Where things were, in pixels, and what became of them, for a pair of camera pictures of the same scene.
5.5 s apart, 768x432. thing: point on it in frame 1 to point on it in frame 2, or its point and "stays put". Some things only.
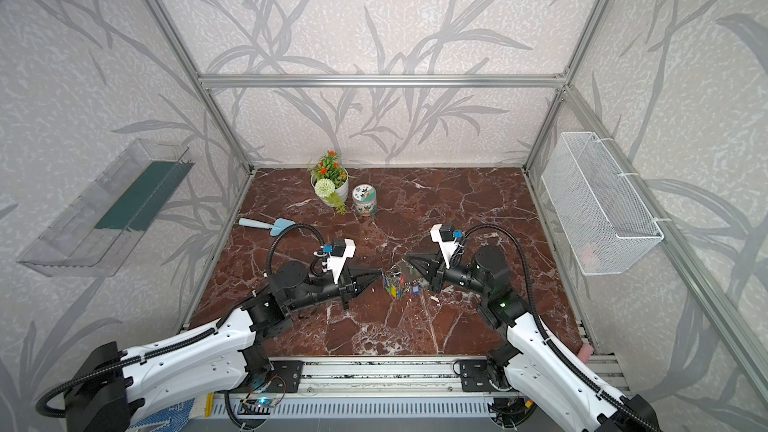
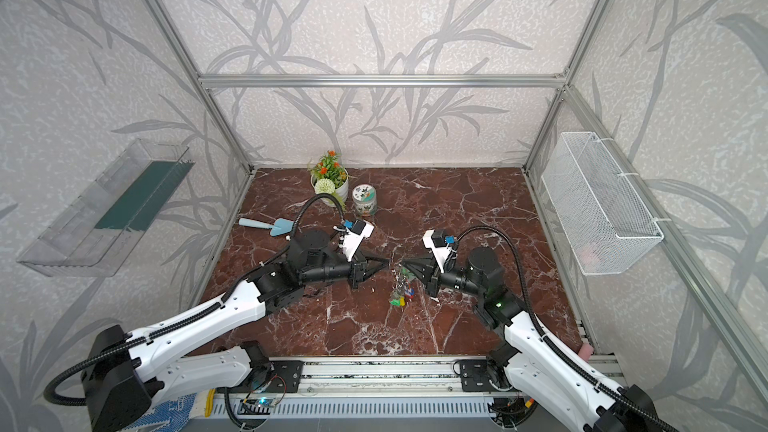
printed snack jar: x=365 y=200 stays put
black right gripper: x=438 y=270 stays put
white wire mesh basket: x=606 y=224 stays put
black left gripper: x=348 y=283 to x=354 y=269
